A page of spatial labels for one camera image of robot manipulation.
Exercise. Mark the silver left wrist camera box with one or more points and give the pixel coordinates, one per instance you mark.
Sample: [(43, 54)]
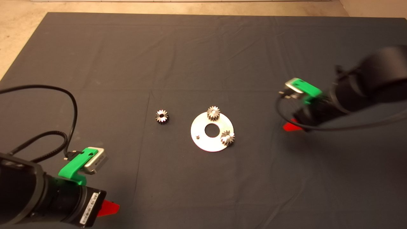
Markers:
[(97, 163)]

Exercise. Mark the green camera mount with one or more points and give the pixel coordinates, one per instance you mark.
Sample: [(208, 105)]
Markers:
[(308, 89), (73, 165)]

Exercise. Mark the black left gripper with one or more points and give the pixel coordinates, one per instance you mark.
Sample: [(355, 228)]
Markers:
[(88, 205)]

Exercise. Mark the small steel planetary gear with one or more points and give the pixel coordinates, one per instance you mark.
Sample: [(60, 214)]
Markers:
[(159, 118), (226, 140), (211, 116)]

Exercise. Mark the round metal carrier plate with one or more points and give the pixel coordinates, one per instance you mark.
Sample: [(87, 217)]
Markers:
[(203, 143)]

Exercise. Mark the dark grey table cloth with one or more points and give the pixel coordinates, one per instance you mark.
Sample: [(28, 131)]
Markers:
[(203, 63)]

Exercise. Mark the green right camera mount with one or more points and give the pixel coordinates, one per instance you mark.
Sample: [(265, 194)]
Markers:
[(308, 89)]

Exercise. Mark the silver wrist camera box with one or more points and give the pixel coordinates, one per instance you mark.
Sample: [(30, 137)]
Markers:
[(292, 90), (97, 163)]

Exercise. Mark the green left camera mount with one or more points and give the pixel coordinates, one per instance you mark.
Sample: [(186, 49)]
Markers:
[(73, 165)]

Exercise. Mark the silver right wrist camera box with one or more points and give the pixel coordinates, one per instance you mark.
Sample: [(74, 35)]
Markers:
[(292, 90)]

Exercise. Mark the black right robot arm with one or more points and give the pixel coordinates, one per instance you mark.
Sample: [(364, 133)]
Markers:
[(375, 79)]

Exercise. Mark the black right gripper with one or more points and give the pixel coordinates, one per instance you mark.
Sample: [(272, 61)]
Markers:
[(318, 113)]

